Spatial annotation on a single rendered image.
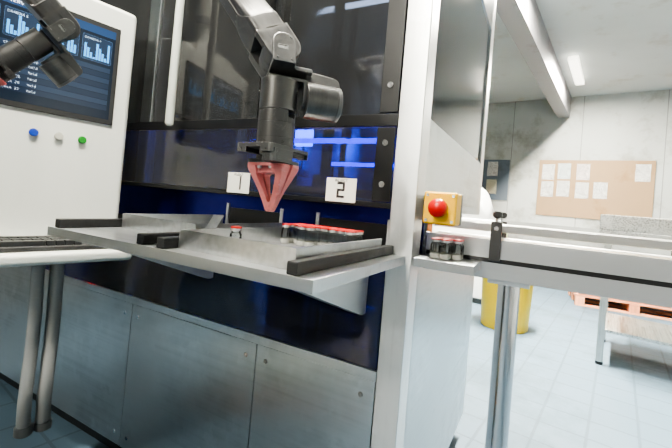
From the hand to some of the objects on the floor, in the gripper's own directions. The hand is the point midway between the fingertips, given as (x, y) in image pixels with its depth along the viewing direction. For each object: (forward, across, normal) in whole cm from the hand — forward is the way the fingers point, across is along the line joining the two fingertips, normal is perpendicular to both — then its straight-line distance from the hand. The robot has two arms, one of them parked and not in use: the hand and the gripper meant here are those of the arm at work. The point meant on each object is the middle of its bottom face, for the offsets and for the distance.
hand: (270, 206), depth 60 cm
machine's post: (+98, -40, +8) cm, 106 cm away
